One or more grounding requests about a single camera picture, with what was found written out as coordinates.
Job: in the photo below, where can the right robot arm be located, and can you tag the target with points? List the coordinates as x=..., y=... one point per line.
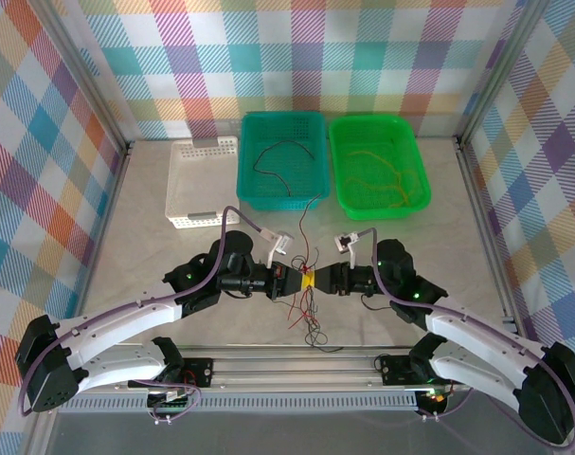
x=481, y=332

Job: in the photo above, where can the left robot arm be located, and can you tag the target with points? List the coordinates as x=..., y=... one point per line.
x=126, y=317

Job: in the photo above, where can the green plastic basket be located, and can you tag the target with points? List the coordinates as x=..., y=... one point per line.
x=363, y=213

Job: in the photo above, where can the teal plastic basket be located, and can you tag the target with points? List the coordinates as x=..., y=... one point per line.
x=277, y=205

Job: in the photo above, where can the white plastic basket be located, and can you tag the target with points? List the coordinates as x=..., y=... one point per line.
x=183, y=189

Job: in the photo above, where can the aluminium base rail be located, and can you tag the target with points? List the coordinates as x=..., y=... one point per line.
x=292, y=367

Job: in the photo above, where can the aluminium side rail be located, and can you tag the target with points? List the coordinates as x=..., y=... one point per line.
x=491, y=246
x=101, y=246

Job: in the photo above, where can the aluminium frame post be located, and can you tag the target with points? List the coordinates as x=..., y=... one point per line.
x=498, y=71
x=89, y=71

